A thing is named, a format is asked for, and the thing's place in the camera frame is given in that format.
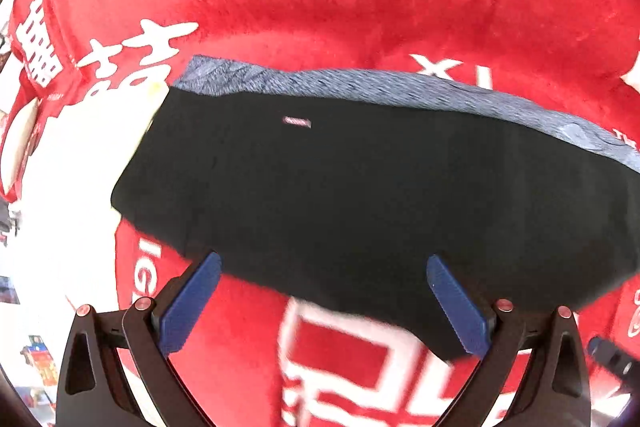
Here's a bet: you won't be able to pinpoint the black pants with blue waistband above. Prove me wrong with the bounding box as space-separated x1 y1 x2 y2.
111 54 640 363

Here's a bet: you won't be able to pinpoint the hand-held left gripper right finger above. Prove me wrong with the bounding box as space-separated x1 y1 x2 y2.
426 254 593 427

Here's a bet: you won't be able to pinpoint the colourful box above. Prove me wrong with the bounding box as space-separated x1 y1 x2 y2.
20 334 59 388

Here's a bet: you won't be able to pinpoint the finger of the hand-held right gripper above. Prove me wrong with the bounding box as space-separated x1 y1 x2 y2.
586 336 637 389

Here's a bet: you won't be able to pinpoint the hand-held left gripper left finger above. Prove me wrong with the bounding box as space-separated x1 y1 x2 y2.
56 251 223 427

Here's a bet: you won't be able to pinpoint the white cushion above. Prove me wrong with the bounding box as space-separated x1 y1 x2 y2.
0 99 42 188

